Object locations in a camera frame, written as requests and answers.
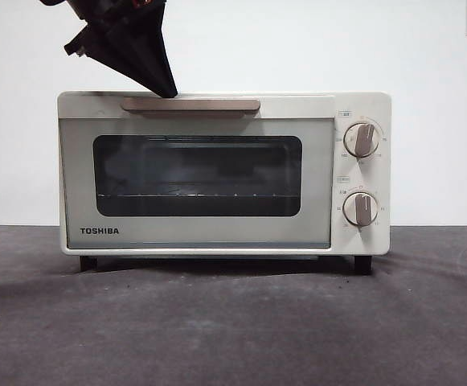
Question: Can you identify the oven knob below small label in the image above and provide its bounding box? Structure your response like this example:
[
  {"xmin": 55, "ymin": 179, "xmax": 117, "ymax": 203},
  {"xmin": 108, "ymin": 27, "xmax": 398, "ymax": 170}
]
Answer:
[
  {"xmin": 343, "ymin": 121, "xmax": 381, "ymax": 158},
  {"xmin": 343, "ymin": 191, "xmax": 380, "ymax": 227}
]

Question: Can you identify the oven door with brown handle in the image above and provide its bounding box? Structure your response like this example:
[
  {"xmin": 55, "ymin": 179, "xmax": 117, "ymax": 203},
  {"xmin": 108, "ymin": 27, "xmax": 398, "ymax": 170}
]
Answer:
[{"xmin": 59, "ymin": 94, "xmax": 336, "ymax": 250}]

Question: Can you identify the cream white toaster oven housing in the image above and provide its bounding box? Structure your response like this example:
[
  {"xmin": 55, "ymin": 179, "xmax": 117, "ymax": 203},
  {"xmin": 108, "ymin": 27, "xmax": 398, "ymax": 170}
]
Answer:
[{"xmin": 55, "ymin": 90, "xmax": 393, "ymax": 277}]

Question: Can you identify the chrome wire oven rack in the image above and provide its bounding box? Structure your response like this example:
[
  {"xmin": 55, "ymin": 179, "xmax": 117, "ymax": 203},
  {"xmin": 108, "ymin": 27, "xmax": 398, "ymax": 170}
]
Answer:
[{"xmin": 98, "ymin": 191, "xmax": 299, "ymax": 201}]

